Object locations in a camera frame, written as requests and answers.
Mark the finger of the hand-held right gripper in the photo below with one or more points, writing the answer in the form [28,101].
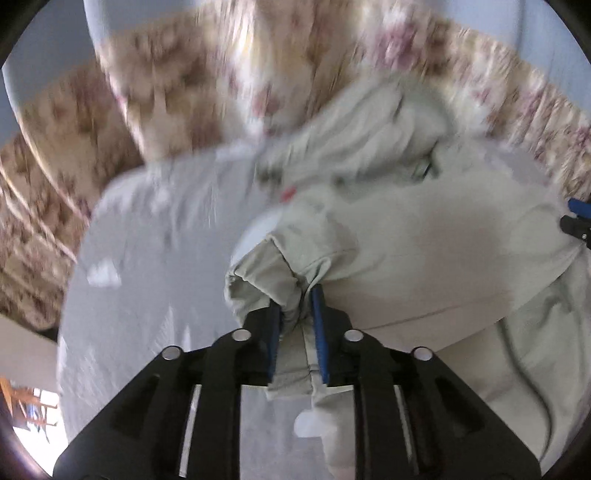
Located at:
[575,226]

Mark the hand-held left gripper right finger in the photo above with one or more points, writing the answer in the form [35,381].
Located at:
[319,337]

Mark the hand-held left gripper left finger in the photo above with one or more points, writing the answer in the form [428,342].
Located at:
[274,344]

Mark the pale green hooded sweatshirt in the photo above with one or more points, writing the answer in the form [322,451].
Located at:
[415,258]

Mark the grey printed bed sheet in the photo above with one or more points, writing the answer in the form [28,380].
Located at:
[152,277]

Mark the wooden chair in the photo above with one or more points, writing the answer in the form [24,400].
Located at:
[32,408]

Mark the floral curtain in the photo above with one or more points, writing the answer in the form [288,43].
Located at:
[184,74]

